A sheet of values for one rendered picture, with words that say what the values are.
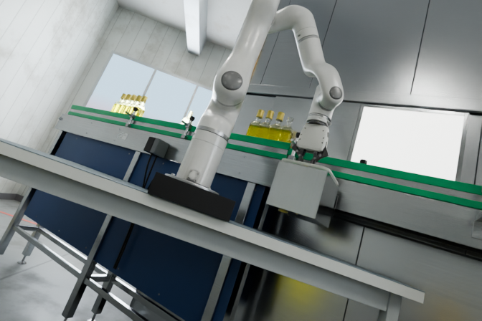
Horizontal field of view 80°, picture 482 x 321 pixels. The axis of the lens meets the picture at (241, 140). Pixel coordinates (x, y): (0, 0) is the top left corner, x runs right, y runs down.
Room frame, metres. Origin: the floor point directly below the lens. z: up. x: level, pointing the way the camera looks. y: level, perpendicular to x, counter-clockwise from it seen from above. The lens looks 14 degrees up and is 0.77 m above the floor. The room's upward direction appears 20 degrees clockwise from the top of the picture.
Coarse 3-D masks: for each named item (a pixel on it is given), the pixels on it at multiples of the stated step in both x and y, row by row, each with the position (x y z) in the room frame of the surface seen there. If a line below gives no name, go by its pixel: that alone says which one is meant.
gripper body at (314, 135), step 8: (304, 128) 0.99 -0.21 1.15; (312, 128) 0.97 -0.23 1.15; (320, 128) 0.96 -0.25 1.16; (328, 128) 0.96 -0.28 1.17; (304, 136) 0.98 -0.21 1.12; (312, 136) 0.97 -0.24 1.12; (320, 136) 0.95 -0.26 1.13; (328, 136) 0.97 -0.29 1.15; (304, 144) 0.98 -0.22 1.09; (312, 144) 0.96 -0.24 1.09; (320, 144) 0.95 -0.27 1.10; (312, 152) 1.01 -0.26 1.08; (320, 152) 0.98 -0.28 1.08
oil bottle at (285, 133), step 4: (280, 128) 1.32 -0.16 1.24; (284, 128) 1.31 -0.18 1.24; (288, 128) 1.30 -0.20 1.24; (280, 132) 1.32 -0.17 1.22; (284, 132) 1.31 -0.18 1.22; (288, 132) 1.30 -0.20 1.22; (292, 132) 1.32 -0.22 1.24; (280, 136) 1.32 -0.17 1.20; (284, 136) 1.31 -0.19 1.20; (288, 136) 1.30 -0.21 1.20; (292, 136) 1.34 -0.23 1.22; (280, 140) 1.31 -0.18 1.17; (284, 140) 1.30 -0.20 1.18; (288, 140) 1.31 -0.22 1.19
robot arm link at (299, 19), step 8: (288, 8) 0.96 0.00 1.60; (296, 8) 0.94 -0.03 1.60; (304, 8) 0.95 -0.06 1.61; (280, 16) 0.99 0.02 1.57; (288, 16) 0.96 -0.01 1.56; (296, 16) 0.95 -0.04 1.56; (304, 16) 0.94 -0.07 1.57; (312, 16) 0.95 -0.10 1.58; (272, 24) 1.02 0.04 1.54; (280, 24) 1.00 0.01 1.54; (288, 24) 0.98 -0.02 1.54; (296, 24) 0.96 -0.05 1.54; (304, 24) 0.94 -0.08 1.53; (312, 24) 0.94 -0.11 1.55; (272, 32) 1.04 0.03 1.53; (296, 32) 0.97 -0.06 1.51; (304, 32) 0.94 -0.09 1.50; (312, 32) 0.94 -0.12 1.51; (296, 40) 0.98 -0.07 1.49
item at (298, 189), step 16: (288, 176) 0.94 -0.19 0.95; (304, 176) 0.91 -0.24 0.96; (320, 176) 0.89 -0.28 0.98; (272, 192) 0.96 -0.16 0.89; (288, 192) 0.93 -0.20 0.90; (304, 192) 0.90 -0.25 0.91; (320, 192) 0.88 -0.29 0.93; (336, 192) 1.05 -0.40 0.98; (288, 208) 0.92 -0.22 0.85; (304, 208) 0.90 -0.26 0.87; (320, 208) 0.90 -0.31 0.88; (320, 224) 1.03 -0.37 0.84
